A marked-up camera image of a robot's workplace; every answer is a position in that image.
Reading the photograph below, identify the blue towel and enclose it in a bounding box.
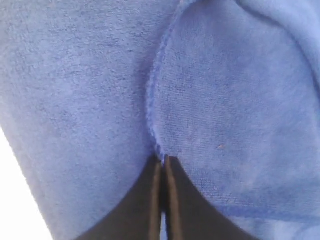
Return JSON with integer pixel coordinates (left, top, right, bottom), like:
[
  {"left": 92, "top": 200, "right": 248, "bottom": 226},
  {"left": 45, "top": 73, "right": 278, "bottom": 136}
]
[{"left": 0, "top": 0, "right": 320, "bottom": 240}]

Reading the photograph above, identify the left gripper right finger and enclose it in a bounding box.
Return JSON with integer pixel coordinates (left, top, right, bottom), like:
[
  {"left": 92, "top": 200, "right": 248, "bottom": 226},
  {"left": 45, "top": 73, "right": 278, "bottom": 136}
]
[{"left": 163, "top": 155, "right": 256, "bottom": 240}]

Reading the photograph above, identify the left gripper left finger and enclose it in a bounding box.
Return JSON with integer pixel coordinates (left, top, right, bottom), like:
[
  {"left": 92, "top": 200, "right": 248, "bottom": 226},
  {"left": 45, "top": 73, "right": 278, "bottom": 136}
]
[{"left": 77, "top": 155, "right": 162, "bottom": 240}]

